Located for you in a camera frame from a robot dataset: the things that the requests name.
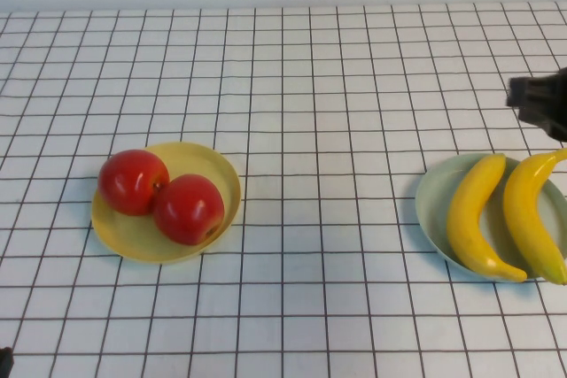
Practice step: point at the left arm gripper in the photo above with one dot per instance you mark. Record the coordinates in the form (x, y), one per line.
(5, 358)

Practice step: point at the yellow round plate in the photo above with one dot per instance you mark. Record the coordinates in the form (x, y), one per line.
(212, 174)

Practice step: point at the yellow banana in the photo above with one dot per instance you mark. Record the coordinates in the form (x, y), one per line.
(527, 210)
(469, 218)

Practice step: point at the red apple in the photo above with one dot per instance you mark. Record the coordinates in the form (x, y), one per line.
(188, 210)
(133, 183)

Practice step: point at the light teal round plate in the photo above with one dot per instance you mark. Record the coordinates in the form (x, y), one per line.
(436, 192)

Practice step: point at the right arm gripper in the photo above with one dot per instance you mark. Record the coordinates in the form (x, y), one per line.
(545, 99)

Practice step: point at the white grid-patterned tablecloth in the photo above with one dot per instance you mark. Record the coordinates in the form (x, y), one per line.
(310, 86)

